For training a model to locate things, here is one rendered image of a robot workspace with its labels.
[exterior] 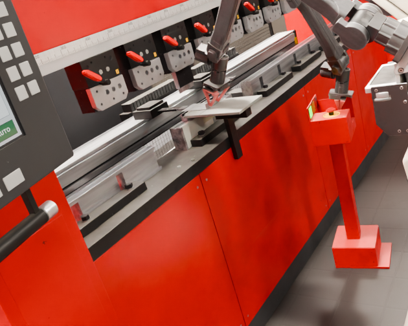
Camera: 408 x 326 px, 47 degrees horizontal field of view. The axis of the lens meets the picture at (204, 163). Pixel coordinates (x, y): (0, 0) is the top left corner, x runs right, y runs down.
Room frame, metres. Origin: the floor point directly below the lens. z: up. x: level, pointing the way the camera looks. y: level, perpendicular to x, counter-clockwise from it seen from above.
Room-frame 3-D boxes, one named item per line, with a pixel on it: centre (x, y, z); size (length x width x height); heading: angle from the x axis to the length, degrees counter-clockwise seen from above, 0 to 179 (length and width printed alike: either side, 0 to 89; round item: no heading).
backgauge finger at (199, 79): (2.29, -0.16, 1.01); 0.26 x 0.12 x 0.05; 49
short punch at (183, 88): (1.88, -0.02, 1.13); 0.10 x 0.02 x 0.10; 139
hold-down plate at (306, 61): (2.61, -0.72, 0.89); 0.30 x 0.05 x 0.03; 139
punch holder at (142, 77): (1.71, 0.12, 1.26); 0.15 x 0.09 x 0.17; 139
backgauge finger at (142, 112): (1.99, 0.10, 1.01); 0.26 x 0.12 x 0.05; 49
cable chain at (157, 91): (2.30, 0.15, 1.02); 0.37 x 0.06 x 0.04; 139
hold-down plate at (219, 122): (1.87, -0.09, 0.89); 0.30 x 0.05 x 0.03; 139
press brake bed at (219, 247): (2.35, -0.48, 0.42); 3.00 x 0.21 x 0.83; 139
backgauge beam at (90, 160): (2.38, -0.05, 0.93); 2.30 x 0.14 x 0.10; 139
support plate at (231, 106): (1.79, -0.13, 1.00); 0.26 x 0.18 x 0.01; 49
